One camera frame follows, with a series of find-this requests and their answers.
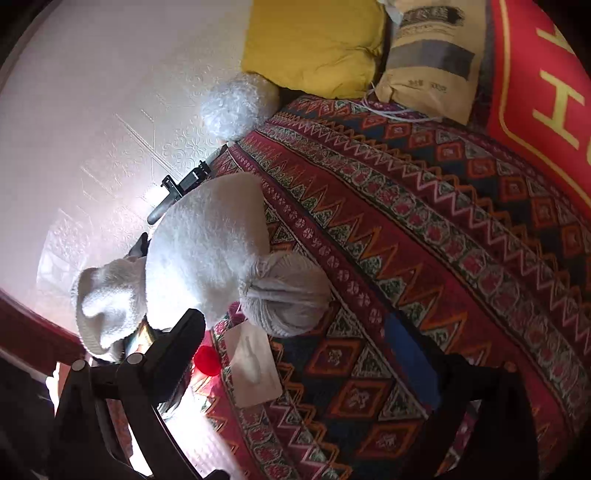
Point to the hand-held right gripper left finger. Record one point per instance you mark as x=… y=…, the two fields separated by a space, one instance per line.
x=175 y=355

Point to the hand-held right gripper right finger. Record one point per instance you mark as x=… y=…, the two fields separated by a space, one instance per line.
x=411 y=360

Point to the red cap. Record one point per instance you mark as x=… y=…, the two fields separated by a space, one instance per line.
x=207 y=361

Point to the white knit hat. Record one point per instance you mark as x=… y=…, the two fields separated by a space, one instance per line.
x=101 y=309

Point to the grey cloth bundle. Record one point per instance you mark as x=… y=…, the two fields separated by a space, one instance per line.
x=286 y=295

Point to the patterned woven blanket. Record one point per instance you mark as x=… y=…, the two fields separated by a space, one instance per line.
x=415 y=207

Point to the black metal rod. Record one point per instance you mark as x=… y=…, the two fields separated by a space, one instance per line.
x=184 y=182

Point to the white fluffy pompom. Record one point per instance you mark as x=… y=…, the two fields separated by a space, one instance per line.
x=240 y=106

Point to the red box with yellow letters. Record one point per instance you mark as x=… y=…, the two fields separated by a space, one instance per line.
x=521 y=92

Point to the brown paper package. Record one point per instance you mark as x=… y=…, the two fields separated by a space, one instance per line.
x=429 y=60

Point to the yellow pillow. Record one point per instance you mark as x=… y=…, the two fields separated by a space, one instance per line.
x=314 y=46

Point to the dark red door frame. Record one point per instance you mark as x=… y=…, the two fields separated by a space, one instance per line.
x=32 y=332

